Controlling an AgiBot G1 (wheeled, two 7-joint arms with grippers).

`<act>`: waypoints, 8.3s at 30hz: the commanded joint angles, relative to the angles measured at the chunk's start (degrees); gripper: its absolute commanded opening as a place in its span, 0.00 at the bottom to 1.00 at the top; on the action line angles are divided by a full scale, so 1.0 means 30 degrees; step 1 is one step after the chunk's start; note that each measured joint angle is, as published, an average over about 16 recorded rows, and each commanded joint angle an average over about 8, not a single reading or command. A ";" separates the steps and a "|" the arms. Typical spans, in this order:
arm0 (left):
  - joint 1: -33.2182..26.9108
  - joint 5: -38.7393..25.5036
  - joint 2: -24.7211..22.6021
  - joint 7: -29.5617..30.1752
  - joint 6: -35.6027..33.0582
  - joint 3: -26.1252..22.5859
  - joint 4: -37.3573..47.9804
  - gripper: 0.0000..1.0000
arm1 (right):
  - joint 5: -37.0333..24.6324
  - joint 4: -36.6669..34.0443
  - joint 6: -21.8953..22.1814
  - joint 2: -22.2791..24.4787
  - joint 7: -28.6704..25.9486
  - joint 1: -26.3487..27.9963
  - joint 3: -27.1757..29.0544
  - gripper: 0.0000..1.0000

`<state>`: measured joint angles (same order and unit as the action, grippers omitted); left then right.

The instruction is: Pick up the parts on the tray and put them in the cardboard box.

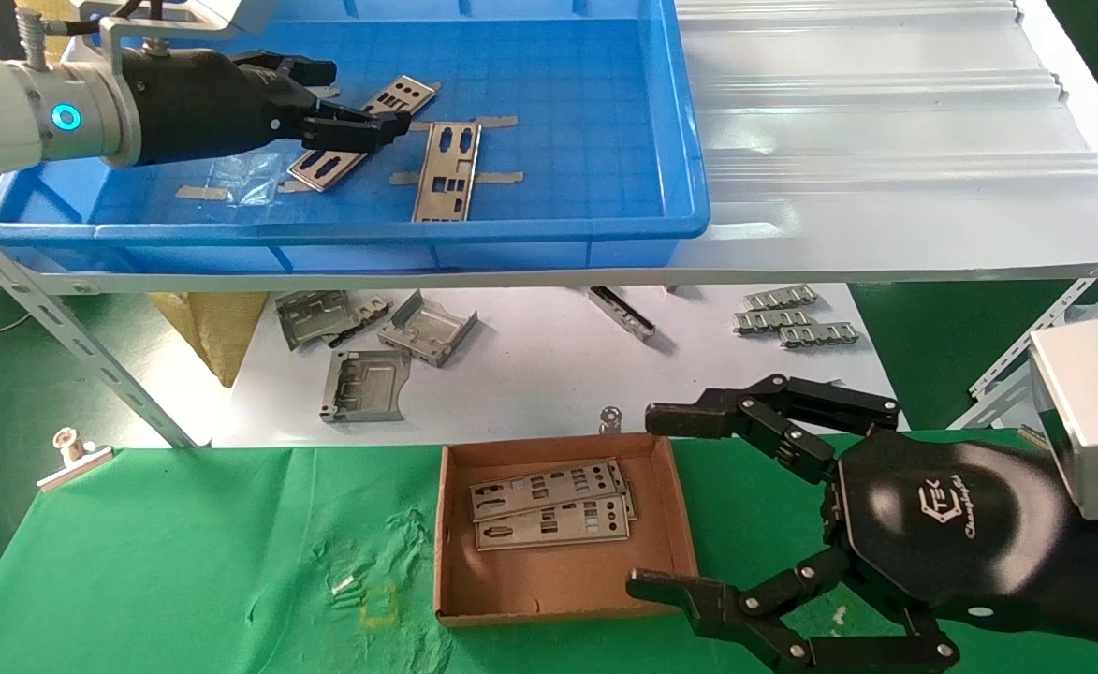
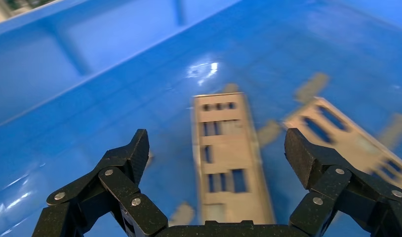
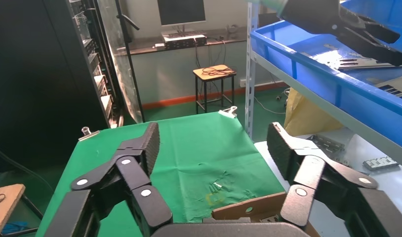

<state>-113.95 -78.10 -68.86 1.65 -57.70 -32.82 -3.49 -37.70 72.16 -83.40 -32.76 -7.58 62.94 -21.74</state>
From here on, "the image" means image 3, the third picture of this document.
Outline blue plastic tray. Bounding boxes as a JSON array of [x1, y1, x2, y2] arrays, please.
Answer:
[[250, 0, 402, 153]]

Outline white slotted shelf post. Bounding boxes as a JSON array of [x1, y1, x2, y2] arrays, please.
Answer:
[[244, 2, 261, 141]]

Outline green cloth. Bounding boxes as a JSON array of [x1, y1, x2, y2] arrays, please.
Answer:
[[36, 112, 286, 237]]

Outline yellow woven bag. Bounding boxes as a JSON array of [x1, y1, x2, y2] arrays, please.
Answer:
[[283, 87, 345, 137]]

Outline light wooden board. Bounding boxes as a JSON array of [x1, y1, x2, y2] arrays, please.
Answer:
[[0, 184, 26, 237]]

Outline white floor cable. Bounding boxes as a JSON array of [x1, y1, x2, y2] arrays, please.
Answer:
[[253, 95, 287, 115]]

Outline silver metal IO shield plate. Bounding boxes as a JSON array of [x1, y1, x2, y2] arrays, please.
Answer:
[[337, 56, 402, 70], [373, 74, 402, 99]]

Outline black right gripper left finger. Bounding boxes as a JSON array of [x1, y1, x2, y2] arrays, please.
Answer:
[[43, 121, 174, 237]]

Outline wooden top metal stool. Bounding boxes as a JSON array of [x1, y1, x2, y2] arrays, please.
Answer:
[[192, 64, 238, 115]]

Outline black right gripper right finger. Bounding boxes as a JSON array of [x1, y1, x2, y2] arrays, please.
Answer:
[[267, 121, 402, 237]]

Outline black desktop device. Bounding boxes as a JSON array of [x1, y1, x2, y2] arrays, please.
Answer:
[[161, 31, 208, 50]]

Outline black server rack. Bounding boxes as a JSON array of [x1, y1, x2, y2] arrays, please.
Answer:
[[67, 0, 125, 129]]

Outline black computer monitor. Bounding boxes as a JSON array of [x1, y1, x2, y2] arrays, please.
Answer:
[[157, 0, 207, 27]]

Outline slotted metal strip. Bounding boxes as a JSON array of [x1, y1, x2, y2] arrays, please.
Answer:
[[362, 156, 400, 171]]

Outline silver binder clip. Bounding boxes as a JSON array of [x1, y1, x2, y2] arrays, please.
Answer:
[[78, 126, 101, 142], [218, 106, 238, 119]]

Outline blue cable bundle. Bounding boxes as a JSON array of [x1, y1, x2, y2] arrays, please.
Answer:
[[0, 222, 30, 236]]

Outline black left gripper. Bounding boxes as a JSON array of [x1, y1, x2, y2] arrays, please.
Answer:
[[279, 0, 402, 67]]

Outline black stand pole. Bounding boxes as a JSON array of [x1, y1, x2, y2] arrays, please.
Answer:
[[115, 0, 146, 123]]

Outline shallow brown cardboard box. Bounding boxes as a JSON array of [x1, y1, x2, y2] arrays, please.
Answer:
[[211, 192, 320, 237]]

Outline black cable bundle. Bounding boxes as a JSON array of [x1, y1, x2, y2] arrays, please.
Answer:
[[201, 66, 237, 77]]

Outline U-shaped grey metal bracket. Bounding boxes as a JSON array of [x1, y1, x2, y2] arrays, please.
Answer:
[[306, 133, 346, 155]]

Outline dark wall counter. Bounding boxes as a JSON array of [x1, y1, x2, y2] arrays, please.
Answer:
[[117, 28, 248, 56]]

